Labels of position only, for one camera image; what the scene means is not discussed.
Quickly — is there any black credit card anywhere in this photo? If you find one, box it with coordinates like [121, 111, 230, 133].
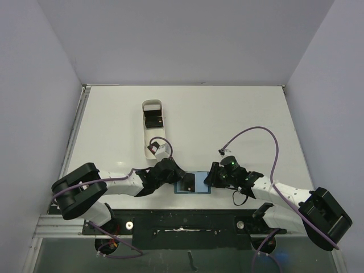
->
[147, 143, 159, 155]
[143, 110, 163, 129]
[180, 173, 195, 192]

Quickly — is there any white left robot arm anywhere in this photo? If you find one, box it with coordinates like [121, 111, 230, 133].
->
[51, 158, 187, 234]

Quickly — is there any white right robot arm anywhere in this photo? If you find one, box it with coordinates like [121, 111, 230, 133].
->
[204, 156, 353, 251]

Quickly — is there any white card tray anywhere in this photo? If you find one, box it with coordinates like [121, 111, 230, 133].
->
[142, 100, 166, 161]

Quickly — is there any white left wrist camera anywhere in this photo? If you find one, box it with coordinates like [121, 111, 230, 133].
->
[154, 143, 172, 162]

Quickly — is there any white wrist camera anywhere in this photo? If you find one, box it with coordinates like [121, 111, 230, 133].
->
[218, 147, 231, 157]
[154, 143, 172, 162]

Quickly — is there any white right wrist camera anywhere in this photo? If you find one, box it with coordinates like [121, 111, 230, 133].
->
[218, 147, 231, 157]

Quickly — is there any short black cable loop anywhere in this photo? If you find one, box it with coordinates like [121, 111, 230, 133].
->
[231, 189, 250, 206]

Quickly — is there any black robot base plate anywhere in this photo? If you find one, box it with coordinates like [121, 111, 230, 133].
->
[81, 209, 288, 257]

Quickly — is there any aluminium frame rail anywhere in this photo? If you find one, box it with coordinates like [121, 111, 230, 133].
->
[32, 214, 84, 238]

